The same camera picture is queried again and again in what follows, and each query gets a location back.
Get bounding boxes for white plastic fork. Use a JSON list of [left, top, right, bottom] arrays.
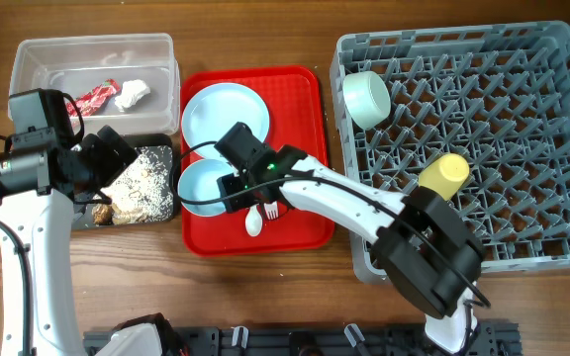
[[263, 202, 279, 221]]

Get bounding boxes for white plastic spoon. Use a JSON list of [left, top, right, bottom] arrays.
[[244, 205, 263, 237]]

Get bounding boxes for red snack wrapper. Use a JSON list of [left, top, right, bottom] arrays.
[[66, 79, 121, 118]]

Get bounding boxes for food leftovers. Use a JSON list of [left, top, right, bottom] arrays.
[[89, 147, 175, 226]]

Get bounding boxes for light blue small bowl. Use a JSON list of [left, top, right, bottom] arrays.
[[177, 159, 235, 218]]

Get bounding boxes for white napkin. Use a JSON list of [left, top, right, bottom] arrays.
[[114, 79, 150, 113]]

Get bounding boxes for light blue plate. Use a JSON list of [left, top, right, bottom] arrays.
[[181, 82, 270, 147]]

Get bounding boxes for mint green bowl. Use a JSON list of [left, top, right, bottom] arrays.
[[343, 71, 391, 131]]

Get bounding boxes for yellow plastic cup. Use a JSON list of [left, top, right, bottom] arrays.
[[418, 153, 470, 201]]

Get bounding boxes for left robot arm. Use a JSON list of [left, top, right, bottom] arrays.
[[0, 89, 139, 355]]

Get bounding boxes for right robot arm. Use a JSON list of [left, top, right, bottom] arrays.
[[215, 123, 490, 355]]

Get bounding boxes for black waste tray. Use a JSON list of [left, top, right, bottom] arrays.
[[69, 132, 177, 231]]

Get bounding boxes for grey dishwasher rack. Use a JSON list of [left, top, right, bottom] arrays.
[[330, 21, 570, 272]]

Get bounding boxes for red serving tray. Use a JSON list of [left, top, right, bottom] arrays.
[[180, 65, 334, 257]]

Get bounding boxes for clear plastic bin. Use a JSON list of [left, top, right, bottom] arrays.
[[9, 33, 180, 135]]

